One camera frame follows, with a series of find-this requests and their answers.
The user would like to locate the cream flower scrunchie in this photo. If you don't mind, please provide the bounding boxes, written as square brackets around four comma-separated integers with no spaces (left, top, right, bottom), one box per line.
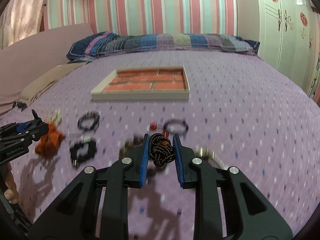
[47,109,62,127]

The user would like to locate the orange fabric scrunchie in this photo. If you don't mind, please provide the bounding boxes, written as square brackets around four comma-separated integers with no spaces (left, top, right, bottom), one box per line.
[35,123,65,159]

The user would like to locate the black scrunchie with bell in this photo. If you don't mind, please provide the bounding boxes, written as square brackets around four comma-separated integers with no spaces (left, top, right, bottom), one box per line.
[69,137,97,168]

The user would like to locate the black leather cord bracelet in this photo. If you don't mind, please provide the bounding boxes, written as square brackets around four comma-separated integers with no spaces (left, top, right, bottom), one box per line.
[77,111,101,132]

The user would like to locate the brown wooden bead bracelet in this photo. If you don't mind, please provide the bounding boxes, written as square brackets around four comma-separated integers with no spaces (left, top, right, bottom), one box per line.
[119,134,146,156]

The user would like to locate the black hair tie red beads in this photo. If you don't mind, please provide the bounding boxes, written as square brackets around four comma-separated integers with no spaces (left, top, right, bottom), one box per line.
[149,119,189,137]

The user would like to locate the brick-pattern jewelry tray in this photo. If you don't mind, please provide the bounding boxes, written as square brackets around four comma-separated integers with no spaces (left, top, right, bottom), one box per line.
[90,66,190,101]

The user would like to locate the person's left hand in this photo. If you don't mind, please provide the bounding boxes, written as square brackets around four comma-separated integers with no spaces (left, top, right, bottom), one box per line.
[4,163,19,204]

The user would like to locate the tan folded blanket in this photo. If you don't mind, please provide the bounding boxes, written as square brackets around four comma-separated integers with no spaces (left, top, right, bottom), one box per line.
[12,62,86,111]

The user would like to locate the pink headboard cushion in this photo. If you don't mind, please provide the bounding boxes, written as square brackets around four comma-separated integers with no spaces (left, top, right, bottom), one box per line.
[1,23,93,115]

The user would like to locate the patchwork striped pillow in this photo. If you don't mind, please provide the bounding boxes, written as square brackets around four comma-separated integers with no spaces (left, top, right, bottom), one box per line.
[66,32,260,62]

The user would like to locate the purple diamond-pattern bedspread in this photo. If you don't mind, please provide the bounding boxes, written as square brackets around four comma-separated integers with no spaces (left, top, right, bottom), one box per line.
[1,51,319,233]

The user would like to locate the pink floral curtain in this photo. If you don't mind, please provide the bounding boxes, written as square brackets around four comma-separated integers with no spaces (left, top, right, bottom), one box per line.
[1,0,44,49]

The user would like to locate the white wardrobe with decals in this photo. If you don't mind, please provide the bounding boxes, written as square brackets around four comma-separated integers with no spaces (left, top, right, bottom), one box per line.
[258,0,316,91]

